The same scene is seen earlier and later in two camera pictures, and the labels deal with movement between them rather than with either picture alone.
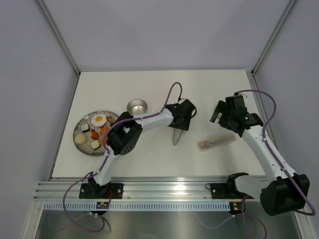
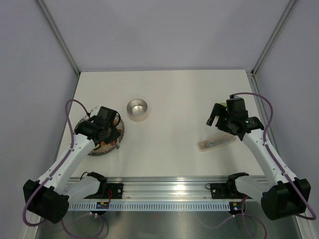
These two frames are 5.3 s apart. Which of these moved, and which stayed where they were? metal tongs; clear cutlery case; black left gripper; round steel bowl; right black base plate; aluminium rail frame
Moved: black left gripper; metal tongs
Stayed: right black base plate; round steel bowl; aluminium rail frame; clear cutlery case
